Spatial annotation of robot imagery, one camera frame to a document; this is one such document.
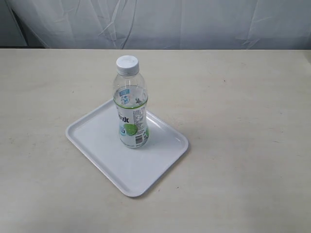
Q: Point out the clear plastic bottle white cap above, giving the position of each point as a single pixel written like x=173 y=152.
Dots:
x=130 y=97

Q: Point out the white rectangular plastic tray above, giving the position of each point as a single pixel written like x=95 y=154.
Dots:
x=132 y=171

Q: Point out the white backdrop cloth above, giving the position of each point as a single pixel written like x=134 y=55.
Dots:
x=163 y=24

